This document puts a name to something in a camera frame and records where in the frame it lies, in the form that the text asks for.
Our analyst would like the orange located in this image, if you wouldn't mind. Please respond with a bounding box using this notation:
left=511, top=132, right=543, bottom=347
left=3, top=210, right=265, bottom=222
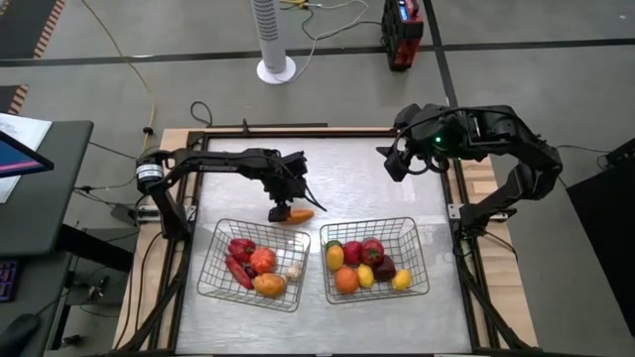
left=332, top=266, right=360, bottom=296

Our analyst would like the white tower fan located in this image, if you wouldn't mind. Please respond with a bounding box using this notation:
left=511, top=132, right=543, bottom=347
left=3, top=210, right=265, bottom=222
left=250, top=0, right=298, bottom=85

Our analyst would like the red-orange tomato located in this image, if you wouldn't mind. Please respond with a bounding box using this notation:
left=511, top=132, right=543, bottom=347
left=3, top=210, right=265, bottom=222
left=248, top=247, right=278, bottom=275

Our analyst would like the wooden base board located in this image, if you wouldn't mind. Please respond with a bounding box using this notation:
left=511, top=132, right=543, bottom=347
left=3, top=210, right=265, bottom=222
left=113, top=127, right=541, bottom=349

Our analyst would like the black keyboard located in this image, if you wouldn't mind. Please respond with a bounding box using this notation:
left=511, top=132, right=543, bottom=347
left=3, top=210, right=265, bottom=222
left=0, top=260, right=20, bottom=303

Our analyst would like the bright red round fruit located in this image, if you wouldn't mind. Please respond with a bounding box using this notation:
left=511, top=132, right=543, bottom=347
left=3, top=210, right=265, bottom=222
left=359, top=237, right=386, bottom=267

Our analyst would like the yellow cable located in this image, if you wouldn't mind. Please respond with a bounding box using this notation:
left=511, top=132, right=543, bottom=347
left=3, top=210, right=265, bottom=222
left=81, top=0, right=156, bottom=153

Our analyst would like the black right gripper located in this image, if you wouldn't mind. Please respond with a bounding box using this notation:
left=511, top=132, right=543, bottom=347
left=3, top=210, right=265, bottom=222
left=375, top=103, right=465, bottom=183

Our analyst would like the black cabinet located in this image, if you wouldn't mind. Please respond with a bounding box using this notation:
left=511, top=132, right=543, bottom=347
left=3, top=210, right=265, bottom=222
left=567, top=138, right=635, bottom=338

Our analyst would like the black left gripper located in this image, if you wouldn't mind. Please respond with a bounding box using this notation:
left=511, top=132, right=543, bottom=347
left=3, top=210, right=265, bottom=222
left=257, top=150, right=328, bottom=223

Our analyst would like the wire basket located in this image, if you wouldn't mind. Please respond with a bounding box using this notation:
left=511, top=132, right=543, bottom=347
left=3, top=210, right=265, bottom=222
left=318, top=216, right=431, bottom=305
left=196, top=217, right=313, bottom=313

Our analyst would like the white cable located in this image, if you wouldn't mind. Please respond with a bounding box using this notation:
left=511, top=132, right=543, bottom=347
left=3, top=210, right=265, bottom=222
left=276, top=0, right=386, bottom=83

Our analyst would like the orange carrot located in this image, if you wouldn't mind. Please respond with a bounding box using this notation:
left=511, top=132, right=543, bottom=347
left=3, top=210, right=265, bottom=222
left=279, top=208, right=317, bottom=226

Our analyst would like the long red pepper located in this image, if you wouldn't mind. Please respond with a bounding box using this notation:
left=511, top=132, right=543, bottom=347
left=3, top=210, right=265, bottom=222
left=224, top=255, right=255, bottom=292

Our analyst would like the white paper sheet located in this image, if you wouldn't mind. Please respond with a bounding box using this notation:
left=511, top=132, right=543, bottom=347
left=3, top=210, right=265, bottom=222
left=0, top=112, right=54, bottom=204

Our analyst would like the black mat with orange stripes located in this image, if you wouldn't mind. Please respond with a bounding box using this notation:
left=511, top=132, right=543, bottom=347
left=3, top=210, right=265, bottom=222
left=0, top=0, right=66, bottom=60
left=0, top=83, right=30, bottom=116

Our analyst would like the yellow lemon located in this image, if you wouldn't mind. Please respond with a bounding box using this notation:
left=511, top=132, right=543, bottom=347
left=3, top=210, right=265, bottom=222
left=356, top=263, right=376, bottom=290
left=390, top=268, right=414, bottom=293

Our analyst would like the dark red apple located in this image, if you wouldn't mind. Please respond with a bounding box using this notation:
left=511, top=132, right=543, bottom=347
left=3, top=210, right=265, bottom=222
left=371, top=255, right=398, bottom=283

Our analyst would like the dark grey desk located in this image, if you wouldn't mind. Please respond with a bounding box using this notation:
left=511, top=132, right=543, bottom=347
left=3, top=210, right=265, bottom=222
left=0, top=120, right=95, bottom=257

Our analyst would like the black table frame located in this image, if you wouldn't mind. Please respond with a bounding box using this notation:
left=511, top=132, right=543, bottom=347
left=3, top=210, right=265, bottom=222
left=113, top=126, right=542, bottom=357

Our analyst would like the orange-yellow lemon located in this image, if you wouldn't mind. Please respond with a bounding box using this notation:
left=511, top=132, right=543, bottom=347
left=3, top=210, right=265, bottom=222
left=325, top=244, right=346, bottom=272

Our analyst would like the tilted monitor screen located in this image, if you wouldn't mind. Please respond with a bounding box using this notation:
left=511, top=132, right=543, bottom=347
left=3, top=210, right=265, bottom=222
left=0, top=129, right=55, bottom=179

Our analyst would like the red and black box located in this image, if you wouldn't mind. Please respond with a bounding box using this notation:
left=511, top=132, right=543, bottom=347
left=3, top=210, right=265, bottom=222
left=380, top=0, right=426, bottom=72

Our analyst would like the black cable loop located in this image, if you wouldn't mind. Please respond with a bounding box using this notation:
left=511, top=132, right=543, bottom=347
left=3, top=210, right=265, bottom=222
left=190, top=100, right=214, bottom=128

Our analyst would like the red bell pepper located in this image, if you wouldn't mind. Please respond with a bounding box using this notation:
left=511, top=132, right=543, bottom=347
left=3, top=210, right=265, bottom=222
left=227, top=237, right=258, bottom=264

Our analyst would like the yellow-orange potato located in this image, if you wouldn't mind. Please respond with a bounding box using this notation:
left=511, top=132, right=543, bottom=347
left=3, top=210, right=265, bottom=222
left=252, top=272, right=289, bottom=298

